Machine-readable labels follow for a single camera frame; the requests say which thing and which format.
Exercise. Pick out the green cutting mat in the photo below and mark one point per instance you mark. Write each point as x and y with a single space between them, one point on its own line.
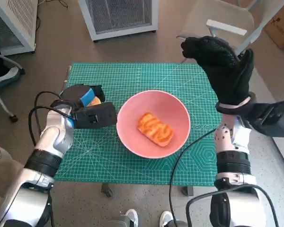
137 75

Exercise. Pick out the grey metal frame chair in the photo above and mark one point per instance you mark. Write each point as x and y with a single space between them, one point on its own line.
2 58

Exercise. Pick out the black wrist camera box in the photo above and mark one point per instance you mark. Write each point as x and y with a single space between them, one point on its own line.
97 116
274 118

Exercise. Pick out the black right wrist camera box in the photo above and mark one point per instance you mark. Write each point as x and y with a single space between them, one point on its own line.
274 118

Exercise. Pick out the black table foot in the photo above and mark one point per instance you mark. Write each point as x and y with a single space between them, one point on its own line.
188 191
106 190

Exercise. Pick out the white perforated metal cabinet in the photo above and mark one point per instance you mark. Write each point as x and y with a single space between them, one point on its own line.
120 16
16 21

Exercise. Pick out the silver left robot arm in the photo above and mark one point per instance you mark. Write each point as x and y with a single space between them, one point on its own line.
52 139

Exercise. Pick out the round bread bun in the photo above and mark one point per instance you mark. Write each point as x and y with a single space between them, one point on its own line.
95 101

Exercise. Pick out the pink bowl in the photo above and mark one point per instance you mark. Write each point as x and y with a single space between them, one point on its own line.
132 113

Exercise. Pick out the cardboard box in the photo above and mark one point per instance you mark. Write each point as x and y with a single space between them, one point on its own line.
281 28

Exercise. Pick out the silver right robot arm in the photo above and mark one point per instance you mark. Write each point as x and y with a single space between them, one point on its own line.
232 160

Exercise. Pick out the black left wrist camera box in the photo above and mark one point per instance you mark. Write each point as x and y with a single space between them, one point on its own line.
97 116

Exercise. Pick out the person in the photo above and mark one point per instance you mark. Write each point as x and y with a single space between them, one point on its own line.
2 165
0 66

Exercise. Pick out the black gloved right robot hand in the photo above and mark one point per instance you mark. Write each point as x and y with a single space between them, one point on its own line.
224 71

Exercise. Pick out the white shoe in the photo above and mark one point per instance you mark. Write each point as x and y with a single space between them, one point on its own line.
130 216
165 218

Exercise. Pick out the braided orange bread loaf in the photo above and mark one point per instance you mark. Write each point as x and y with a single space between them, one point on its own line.
156 130

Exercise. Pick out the bare left hand blue tape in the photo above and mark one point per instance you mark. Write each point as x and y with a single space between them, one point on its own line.
75 93

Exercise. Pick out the beige chair with white armrest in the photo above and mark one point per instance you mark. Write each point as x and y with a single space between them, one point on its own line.
217 14

